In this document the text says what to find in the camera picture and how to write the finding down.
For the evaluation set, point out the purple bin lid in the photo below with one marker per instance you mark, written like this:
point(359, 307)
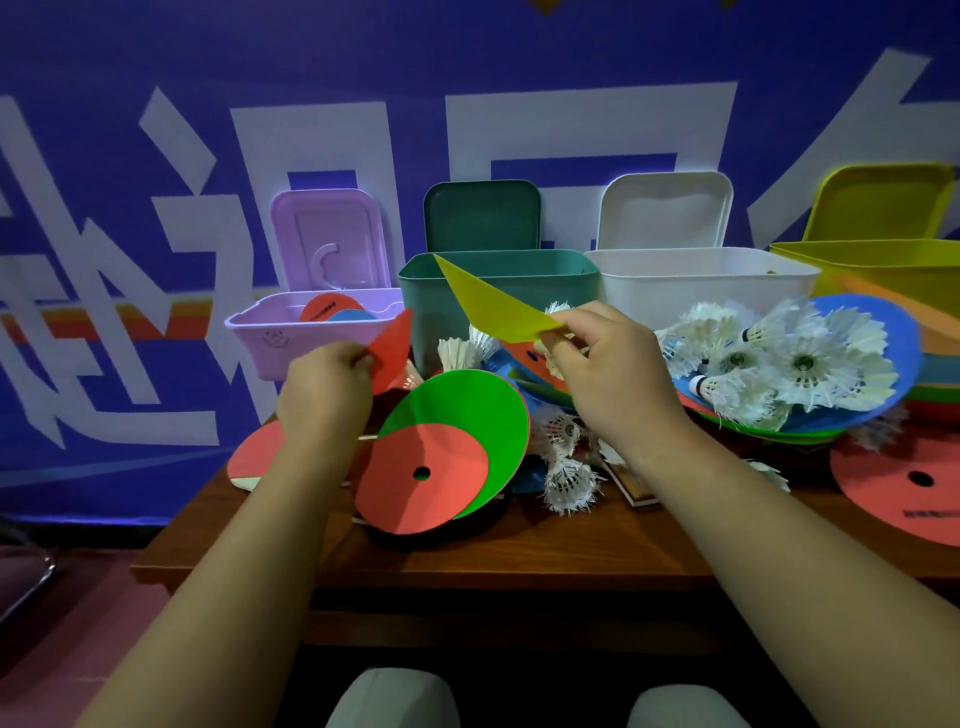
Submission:
point(330, 236)

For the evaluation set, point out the pile of white shuttlecocks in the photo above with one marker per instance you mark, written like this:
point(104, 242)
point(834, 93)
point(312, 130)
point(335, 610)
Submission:
point(795, 360)

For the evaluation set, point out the orange flat disc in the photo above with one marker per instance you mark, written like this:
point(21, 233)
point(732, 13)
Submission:
point(937, 326)

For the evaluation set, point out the person's left leg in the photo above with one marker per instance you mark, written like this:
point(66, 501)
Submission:
point(390, 701)

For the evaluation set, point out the white feather shuttlecock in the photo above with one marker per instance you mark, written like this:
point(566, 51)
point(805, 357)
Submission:
point(771, 474)
point(456, 354)
point(561, 433)
point(571, 486)

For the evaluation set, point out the purple plastic bin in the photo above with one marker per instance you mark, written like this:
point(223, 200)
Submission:
point(262, 337)

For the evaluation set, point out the small brown flat box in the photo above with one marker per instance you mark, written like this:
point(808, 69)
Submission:
point(634, 489)

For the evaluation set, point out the teal flat disc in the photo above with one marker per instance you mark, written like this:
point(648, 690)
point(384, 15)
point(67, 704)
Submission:
point(941, 369)

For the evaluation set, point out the person's left thumb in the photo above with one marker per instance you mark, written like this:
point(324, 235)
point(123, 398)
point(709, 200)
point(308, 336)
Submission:
point(356, 358)

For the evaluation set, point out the person's leg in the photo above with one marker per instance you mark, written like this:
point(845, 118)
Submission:
point(390, 701)
point(679, 709)

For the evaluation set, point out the white plastic bin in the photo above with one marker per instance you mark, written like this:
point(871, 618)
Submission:
point(675, 289)

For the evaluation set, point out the person's left forearm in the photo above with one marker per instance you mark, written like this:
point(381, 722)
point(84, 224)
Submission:
point(225, 585)

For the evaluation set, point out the yellow plastic bin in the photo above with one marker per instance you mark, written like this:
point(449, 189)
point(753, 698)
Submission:
point(900, 266)

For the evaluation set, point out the yellow disc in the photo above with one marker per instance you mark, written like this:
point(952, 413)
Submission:
point(495, 304)

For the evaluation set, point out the person's right hand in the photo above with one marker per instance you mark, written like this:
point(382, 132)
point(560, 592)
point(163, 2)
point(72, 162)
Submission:
point(622, 375)

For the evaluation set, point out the small red disc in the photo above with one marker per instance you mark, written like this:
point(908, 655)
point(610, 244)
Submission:
point(394, 349)

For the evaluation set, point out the dark green plastic bin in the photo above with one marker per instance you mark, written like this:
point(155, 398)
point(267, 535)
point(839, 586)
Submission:
point(442, 307)

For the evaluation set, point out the bright green flat disc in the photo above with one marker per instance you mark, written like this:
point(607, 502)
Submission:
point(465, 397)

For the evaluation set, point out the person's right leg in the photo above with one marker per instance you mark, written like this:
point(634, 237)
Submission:
point(679, 709)

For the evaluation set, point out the person's left hand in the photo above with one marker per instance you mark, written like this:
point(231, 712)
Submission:
point(322, 394)

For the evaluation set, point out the person's right forearm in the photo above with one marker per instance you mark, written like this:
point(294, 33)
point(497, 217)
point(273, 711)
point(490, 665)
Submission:
point(787, 585)

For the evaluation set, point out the white bin lid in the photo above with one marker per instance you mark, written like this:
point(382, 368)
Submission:
point(666, 210)

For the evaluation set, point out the yellow bin lid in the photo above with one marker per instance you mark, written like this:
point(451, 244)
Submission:
point(877, 202)

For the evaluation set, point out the blue printed banner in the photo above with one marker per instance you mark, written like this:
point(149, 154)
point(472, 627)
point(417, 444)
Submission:
point(112, 225)

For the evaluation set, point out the dark metal chair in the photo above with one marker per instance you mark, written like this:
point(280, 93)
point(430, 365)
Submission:
point(19, 574)

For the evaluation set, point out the large blue flat disc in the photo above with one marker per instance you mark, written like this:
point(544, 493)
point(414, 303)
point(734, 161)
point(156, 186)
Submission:
point(900, 330)

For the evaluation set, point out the dark green bin lid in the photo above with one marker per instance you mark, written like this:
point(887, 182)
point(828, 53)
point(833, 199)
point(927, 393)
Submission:
point(481, 216)

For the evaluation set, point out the person's right thumb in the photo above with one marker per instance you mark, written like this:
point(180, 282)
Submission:
point(561, 351)

